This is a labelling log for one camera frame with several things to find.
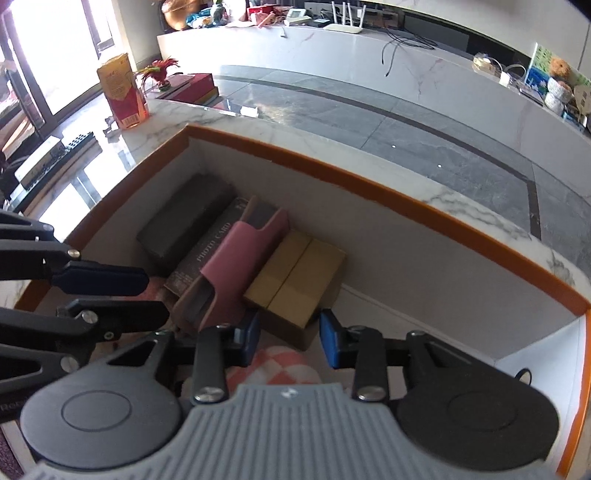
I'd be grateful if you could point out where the white box with orange rim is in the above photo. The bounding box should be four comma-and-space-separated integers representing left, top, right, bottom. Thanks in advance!
14, 124, 591, 478

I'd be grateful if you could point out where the black screen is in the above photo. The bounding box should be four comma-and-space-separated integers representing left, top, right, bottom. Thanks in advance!
401, 10, 472, 52

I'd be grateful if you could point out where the pink leather case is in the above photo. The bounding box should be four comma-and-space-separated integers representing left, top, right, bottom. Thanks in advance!
173, 196, 292, 336

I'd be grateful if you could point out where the yellow red carton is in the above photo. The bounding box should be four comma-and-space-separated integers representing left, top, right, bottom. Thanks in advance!
96, 52, 150, 129

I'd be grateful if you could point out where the gold vase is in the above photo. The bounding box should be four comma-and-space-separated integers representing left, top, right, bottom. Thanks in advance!
159, 0, 198, 33

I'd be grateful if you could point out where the dark red box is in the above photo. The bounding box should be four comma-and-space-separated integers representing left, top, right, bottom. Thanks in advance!
154, 73, 221, 106

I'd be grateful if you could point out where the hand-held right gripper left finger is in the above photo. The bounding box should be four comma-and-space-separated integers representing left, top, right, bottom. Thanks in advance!
108, 313, 262, 406

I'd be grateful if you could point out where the yellow cardboard box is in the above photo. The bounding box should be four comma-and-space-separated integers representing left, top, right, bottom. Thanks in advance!
270, 237, 348, 352
243, 229, 313, 309

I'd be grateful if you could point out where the silver flat box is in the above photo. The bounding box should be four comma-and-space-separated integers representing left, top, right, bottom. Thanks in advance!
14, 136, 66, 188

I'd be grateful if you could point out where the purple rug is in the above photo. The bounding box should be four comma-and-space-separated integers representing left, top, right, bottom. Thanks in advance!
0, 425, 24, 480

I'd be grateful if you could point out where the red feather decoration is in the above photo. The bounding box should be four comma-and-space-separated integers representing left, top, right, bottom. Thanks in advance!
134, 56, 182, 91

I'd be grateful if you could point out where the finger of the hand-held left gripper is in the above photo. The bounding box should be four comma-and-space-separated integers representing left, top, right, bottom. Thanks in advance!
0, 211, 151, 297
0, 298, 171, 394

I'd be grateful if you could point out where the green plant in blue vase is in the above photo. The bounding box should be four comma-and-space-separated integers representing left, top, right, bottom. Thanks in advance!
185, 0, 230, 29

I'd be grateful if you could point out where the black keyboard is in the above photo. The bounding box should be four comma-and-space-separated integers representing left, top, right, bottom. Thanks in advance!
59, 130, 98, 160

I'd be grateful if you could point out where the colourful picture board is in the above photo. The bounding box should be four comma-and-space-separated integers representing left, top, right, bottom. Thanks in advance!
525, 42, 591, 114

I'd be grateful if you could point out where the white marble bench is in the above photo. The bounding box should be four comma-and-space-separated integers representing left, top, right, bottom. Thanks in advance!
157, 18, 591, 139

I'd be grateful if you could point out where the brown plush bear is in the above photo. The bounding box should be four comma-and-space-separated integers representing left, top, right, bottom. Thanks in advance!
549, 57, 572, 82

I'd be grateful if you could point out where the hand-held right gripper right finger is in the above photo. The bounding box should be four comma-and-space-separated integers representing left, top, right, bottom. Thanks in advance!
318, 308, 498, 401

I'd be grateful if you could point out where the pink white plush toy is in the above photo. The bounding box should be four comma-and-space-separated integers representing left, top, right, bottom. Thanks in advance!
225, 345, 322, 387

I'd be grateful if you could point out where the black card box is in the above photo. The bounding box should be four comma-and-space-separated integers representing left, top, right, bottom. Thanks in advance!
164, 196, 254, 297

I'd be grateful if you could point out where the white router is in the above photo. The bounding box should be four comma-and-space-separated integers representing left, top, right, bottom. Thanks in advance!
323, 0, 364, 36

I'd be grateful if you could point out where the black cable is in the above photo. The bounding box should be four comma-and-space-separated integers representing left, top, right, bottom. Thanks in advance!
381, 27, 437, 78

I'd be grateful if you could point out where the dark grey box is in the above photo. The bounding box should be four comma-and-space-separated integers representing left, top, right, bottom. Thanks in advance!
136, 173, 239, 271

